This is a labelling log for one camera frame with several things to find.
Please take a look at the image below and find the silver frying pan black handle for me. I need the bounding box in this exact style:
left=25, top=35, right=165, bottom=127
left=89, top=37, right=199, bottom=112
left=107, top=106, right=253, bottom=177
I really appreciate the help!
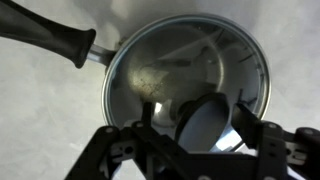
left=0, top=0, right=273, bottom=155

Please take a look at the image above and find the glass lid with black knob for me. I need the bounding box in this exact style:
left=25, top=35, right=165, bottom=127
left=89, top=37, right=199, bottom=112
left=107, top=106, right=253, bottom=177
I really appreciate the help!
left=101, top=13, right=273, bottom=155

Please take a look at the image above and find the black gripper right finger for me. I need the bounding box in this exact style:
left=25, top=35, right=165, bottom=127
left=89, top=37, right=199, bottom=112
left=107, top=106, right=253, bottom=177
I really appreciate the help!
left=232, top=103, right=320, bottom=180

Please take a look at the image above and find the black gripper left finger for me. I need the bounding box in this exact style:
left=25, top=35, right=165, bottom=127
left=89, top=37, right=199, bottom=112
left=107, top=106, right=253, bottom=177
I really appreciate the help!
left=64, top=101, right=191, bottom=180

